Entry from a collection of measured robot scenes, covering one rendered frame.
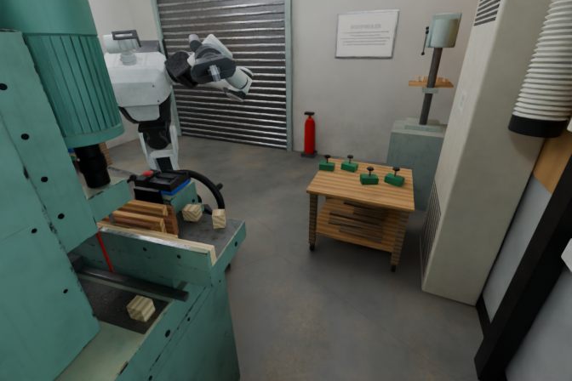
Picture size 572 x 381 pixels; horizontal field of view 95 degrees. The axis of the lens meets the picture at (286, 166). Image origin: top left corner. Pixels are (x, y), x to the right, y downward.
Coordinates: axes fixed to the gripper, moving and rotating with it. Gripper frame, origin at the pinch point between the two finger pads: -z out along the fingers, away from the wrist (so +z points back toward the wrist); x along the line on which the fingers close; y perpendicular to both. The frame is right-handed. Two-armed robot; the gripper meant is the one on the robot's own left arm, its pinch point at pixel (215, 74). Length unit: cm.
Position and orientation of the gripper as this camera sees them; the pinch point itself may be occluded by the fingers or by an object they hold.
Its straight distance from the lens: 77.2
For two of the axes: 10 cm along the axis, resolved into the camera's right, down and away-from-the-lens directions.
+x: -9.4, 3.0, -1.7
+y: -1.3, -7.6, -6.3
